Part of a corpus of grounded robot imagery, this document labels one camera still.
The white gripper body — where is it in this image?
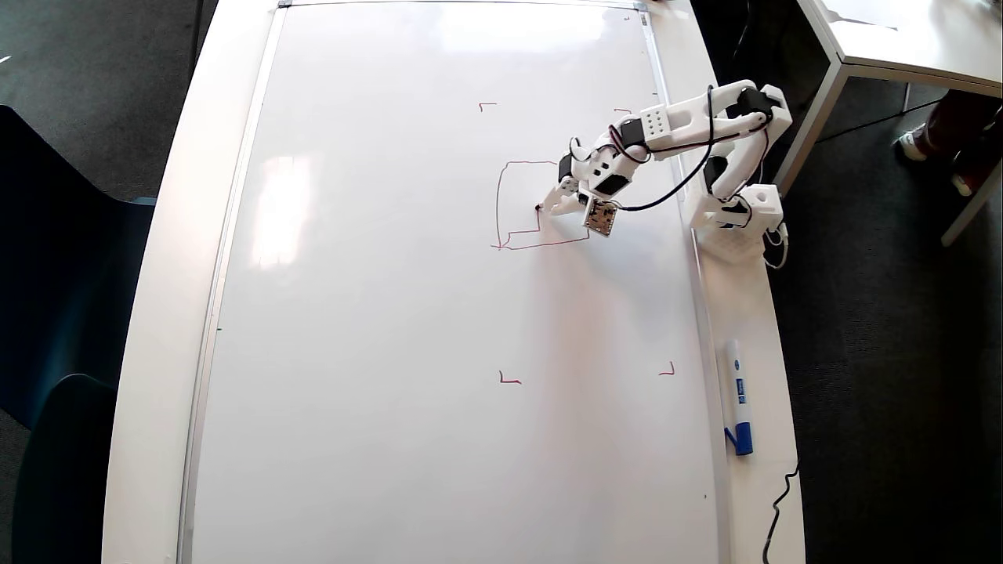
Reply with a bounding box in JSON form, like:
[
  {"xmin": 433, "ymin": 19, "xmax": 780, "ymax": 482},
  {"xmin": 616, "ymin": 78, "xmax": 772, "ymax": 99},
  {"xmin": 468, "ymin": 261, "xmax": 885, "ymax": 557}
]
[{"xmin": 558, "ymin": 133, "xmax": 647, "ymax": 201}]

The blue whiteboard marker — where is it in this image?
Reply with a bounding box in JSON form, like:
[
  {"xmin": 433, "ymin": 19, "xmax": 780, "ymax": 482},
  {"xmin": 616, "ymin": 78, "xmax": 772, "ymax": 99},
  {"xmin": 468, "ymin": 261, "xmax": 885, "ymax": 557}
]
[{"xmin": 722, "ymin": 338, "xmax": 755, "ymax": 457}]

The white side table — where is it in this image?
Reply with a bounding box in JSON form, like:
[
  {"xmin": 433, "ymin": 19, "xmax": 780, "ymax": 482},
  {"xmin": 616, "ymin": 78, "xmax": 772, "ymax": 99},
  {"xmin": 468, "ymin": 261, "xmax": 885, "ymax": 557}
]
[{"xmin": 772, "ymin": 0, "xmax": 1003, "ymax": 248}]

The dark red trouser leg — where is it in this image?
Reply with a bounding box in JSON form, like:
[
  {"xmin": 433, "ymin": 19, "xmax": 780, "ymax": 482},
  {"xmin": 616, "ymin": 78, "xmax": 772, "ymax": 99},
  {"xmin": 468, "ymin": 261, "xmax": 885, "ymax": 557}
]
[{"xmin": 921, "ymin": 90, "xmax": 1003, "ymax": 189}]

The dark blue chair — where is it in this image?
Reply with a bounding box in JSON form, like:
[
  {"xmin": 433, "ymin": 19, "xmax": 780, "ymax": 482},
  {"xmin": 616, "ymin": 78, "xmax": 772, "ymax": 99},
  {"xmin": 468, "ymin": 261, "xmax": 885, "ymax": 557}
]
[
  {"xmin": 12, "ymin": 374, "xmax": 120, "ymax": 564},
  {"xmin": 0, "ymin": 106, "xmax": 158, "ymax": 428}
]

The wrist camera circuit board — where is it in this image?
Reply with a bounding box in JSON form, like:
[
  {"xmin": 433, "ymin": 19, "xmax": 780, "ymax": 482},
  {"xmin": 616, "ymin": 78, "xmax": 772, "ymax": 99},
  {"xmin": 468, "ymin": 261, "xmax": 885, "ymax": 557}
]
[{"xmin": 584, "ymin": 197, "xmax": 618, "ymax": 237}]

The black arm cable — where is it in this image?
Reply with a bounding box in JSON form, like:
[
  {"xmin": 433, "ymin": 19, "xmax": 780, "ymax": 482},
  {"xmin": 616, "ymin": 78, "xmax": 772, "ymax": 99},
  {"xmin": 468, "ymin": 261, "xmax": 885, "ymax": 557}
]
[{"xmin": 616, "ymin": 85, "xmax": 717, "ymax": 212}]

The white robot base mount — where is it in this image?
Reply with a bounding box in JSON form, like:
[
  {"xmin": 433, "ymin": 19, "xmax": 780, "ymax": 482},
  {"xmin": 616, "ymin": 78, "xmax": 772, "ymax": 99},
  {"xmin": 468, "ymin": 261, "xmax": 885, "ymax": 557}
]
[{"xmin": 686, "ymin": 200, "xmax": 773, "ymax": 265}]

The white cable at base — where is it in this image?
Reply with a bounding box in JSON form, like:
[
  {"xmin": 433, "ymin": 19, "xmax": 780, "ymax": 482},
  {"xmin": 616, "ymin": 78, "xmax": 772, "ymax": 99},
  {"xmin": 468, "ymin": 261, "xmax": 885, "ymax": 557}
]
[{"xmin": 764, "ymin": 223, "xmax": 789, "ymax": 271}]

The white whiteboard with metal frame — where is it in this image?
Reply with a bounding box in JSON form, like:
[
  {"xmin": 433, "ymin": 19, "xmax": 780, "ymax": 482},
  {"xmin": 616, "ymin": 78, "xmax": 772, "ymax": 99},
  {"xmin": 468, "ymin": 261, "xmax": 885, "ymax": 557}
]
[{"xmin": 176, "ymin": 0, "xmax": 733, "ymax": 564}]

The black floor cable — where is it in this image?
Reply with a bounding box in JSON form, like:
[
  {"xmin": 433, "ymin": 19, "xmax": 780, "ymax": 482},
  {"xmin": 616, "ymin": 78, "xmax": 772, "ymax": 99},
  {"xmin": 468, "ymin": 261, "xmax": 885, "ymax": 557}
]
[{"xmin": 815, "ymin": 98, "xmax": 929, "ymax": 144}]

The black cable on table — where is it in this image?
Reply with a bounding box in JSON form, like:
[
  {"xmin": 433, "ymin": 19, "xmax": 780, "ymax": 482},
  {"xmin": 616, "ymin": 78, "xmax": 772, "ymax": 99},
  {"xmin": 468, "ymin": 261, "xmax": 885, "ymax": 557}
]
[{"xmin": 762, "ymin": 464, "xmax": 800, "ymax": 564}]

